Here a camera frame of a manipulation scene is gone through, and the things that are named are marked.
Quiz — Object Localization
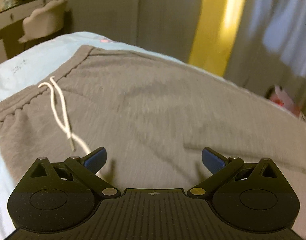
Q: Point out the grey curtain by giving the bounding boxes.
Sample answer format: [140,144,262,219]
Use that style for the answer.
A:
[69,0,306,115]

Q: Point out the pink plush toy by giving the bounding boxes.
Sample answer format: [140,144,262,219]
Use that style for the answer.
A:
[265,85,301,117]

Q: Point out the white dressing table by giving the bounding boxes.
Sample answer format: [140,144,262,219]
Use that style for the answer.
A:
[0,0,57,63]

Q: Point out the white drawstring cord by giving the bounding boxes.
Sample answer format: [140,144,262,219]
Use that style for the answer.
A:
[37,76,92,155]

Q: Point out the yellow curtain strip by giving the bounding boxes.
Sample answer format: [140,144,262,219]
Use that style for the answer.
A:
[188,0,245,77]

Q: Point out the beige plush chair back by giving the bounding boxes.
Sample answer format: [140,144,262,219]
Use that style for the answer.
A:
[18,0,68,43]

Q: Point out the light blue bed sheet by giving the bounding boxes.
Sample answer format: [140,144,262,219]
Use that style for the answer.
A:
[0,31,268,240]

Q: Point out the grey sweatpants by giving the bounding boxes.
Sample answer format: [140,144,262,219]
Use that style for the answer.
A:
[0,44,306,205]

